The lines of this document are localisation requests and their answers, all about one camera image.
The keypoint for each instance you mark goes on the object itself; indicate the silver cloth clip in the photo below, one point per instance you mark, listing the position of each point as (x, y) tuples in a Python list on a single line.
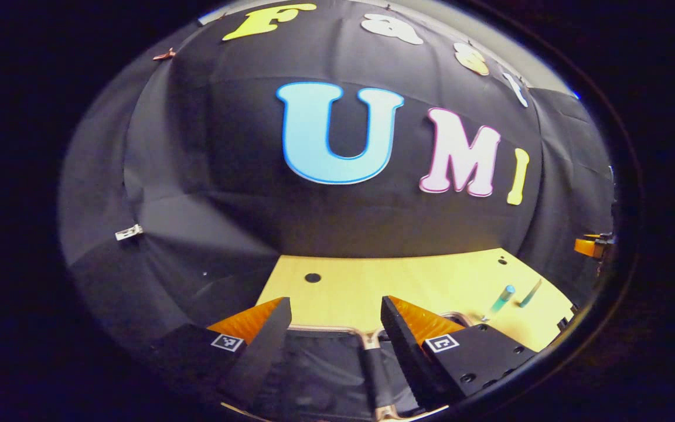
[(129, 232)]

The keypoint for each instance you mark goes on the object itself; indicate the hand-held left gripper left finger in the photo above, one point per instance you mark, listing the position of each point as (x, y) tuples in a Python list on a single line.
[(264, 351)]

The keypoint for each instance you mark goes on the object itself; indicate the copper cloth clip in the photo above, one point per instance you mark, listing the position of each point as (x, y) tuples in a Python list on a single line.
[(163, 55)]

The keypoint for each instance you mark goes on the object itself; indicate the blue capped tube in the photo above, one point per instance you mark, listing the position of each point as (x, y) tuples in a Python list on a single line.
[(503, 298)]

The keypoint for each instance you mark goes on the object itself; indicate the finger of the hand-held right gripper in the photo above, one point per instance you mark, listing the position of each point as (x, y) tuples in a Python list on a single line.
[(588, 246)]

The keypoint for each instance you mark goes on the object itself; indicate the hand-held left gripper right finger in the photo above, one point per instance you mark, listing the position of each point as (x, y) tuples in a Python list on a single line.
[(408, 351)]

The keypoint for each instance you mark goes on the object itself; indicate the pink suitcase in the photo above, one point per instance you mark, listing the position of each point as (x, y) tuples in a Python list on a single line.
[(326, 369)]

